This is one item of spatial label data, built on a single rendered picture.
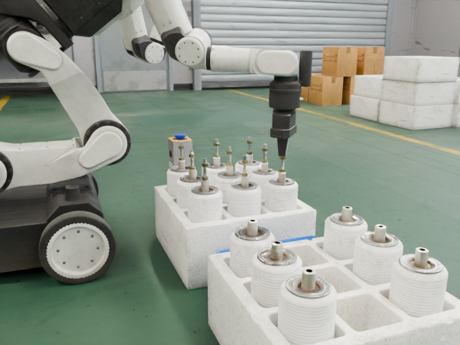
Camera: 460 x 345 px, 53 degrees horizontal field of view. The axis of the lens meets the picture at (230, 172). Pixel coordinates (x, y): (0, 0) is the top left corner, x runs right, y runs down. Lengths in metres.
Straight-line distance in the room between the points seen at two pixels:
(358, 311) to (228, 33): 5.85
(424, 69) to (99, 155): 2.84
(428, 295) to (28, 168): 1.12
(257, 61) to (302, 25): 5.84
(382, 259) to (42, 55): 1.02
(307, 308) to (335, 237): 0.33
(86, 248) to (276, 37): 5.85
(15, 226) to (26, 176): 0.20
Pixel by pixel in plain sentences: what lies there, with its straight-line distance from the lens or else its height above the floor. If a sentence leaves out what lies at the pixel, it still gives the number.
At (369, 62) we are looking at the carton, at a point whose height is 0.44.
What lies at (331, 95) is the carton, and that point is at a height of 0.11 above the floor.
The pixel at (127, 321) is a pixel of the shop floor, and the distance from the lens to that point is 1.19.
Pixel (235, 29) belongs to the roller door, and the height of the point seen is 0.81.
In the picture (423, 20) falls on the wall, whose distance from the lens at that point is 8.18.
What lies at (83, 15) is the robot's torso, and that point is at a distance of 1.40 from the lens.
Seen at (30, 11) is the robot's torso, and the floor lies 0.72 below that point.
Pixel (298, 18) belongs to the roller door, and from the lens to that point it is 7.05.
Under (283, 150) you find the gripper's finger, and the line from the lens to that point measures 1.32.
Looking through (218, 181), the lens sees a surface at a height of 0.24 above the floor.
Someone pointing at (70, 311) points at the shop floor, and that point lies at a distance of 1.26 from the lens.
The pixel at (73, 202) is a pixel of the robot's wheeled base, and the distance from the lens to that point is 1.36.
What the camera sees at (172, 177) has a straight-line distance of 1.46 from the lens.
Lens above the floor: 0.64
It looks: 16 degrees down
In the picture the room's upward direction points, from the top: straight up
